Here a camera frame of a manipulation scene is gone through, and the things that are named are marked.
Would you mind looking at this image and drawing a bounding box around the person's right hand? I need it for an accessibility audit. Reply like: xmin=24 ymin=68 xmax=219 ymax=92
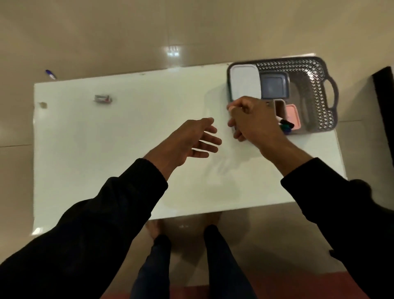
xmin=227 ymin=96 xmax=293 ymax=153

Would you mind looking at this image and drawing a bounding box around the person's left hand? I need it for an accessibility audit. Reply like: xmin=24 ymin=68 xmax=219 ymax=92
xmin=144 ymin=117 xmax=222 ymax=181

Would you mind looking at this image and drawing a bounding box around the black capped marker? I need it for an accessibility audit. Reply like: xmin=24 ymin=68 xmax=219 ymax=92
xmin=276 ymin=115 xmax=295 ymax=129

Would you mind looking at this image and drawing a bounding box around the person's right forearm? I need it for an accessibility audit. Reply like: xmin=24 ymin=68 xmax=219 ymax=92
xmin=261 ymin=135 xmax=394 ymax=299

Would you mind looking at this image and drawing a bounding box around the person's left forearm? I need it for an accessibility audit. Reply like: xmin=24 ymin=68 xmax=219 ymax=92
xmin=0 ymin=151 xmax=169 ymax=299

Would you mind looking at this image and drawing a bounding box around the white rectangular container lid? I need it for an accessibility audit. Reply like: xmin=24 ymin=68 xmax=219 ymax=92
xmin=230 ymin=64 xmax=262 ymax=101

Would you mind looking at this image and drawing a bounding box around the grey square container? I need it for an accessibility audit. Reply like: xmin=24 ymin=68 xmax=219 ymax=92
xmin=260 ymin=71 xmax=290 ymax=100

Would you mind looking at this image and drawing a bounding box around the brown pen holder cup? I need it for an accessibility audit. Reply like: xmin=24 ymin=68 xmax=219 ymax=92
xmin=273 ymin=99 xmax=289 ymax=121

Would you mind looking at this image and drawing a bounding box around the pink plastic container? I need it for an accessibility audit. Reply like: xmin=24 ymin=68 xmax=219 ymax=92
xmin=284 ymin=104 xmax=300 ymax=131

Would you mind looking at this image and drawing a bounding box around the grey plastic lattice basket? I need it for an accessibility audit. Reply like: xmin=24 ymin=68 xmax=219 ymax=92
xmin=227 ymin=56 xmax=339 ymax=135

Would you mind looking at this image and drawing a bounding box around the person's right leg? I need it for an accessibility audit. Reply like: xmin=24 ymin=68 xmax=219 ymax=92
xmin=203 ymin=224 xmax=257 ymax=299

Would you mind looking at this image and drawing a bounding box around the person's leg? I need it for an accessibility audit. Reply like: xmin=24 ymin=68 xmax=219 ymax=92
xmin=203 ymin=224 xmax=257 ymax=299
xmin=130 ymin=234 xmax=172 ymax=299

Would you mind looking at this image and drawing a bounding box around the person's left leg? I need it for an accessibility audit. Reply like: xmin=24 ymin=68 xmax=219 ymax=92
xmin=130 ymin=234 xmax=172 ymax=299

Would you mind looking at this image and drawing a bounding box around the black furniture piece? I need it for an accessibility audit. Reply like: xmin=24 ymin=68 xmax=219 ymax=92
xmin=372 ymin=66 xmax=394 ymax=168

